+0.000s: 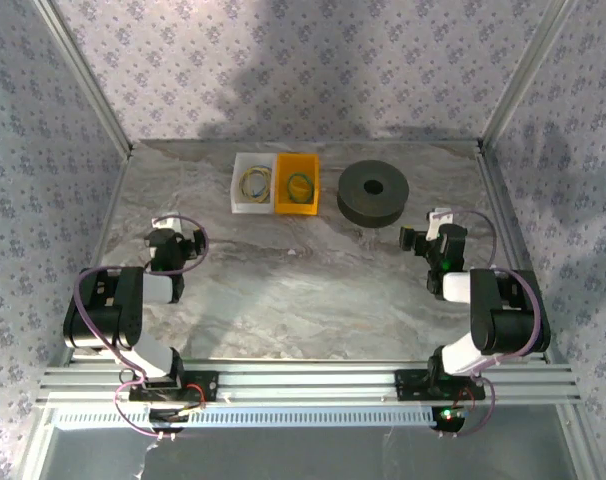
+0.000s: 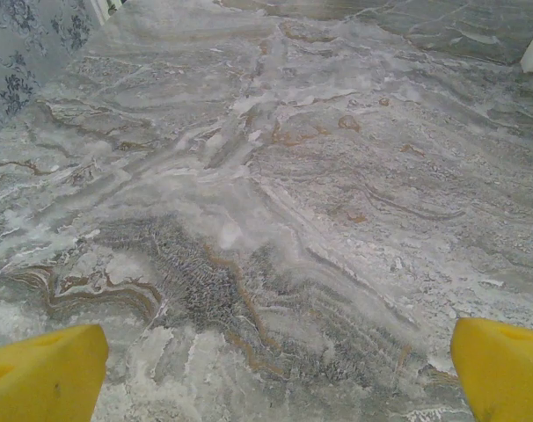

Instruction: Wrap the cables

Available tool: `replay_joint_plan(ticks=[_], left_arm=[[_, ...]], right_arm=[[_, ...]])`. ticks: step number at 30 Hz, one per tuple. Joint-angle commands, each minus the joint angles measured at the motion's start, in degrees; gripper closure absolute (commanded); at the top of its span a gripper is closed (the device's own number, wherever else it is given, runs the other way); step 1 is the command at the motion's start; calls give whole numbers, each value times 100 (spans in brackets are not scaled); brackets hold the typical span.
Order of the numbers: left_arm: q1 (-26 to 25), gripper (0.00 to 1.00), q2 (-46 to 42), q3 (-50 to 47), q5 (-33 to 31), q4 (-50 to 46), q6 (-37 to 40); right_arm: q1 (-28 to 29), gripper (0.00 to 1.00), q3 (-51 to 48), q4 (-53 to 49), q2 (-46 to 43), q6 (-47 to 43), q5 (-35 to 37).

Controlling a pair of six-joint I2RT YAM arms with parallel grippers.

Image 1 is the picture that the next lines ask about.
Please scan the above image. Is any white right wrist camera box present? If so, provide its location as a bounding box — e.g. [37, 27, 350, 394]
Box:
[426, 207, 455, 242]

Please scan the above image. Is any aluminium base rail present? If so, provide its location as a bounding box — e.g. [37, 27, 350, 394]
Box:
[36, 357, 583, 407]

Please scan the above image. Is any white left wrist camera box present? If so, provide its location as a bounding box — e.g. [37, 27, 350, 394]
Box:
[151, 213, 183, 234]

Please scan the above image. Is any white plastic bin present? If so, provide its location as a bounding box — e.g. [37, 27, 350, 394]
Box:
[230, 152, 278, 215]

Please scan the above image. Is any white slotted cable duct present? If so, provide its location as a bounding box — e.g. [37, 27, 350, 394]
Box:
[55, 404, 437, 429]

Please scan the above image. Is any floral fabric backdrop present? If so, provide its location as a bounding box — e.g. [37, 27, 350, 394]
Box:
[0, 0, 606, 480]

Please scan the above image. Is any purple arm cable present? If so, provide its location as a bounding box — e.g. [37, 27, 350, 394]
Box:
[75, 214, 210, 437]
[435, 209, 544, 439]

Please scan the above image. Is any grey cable spool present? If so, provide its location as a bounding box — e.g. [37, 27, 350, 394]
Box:
[336, 159, 412, 229]

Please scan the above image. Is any yellow plastic bin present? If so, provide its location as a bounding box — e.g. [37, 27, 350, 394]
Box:
[274, 152, 322, 217]

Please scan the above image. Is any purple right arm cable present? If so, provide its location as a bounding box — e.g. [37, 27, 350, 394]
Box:
[435, 209, 544, 439]

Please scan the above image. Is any coiled yellow cable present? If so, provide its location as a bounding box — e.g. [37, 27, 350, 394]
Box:
[238, 165, 275, 202]

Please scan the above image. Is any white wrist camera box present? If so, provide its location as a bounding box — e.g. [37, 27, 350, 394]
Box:
[151, 213, 183, 234]
[426, 207, 455, 242]

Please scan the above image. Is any aluminium frame post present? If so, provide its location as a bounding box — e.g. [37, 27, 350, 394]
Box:
[477, 0, 572, 151]
[31, 0, 135, 159]

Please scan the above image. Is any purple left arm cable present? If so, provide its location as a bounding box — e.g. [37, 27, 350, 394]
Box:
[75, 214, 210, 437]

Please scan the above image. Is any aluminium frame leg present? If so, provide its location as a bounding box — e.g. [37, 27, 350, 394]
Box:
[21, 405, 60, 480]
[556, 404, 602, 480]

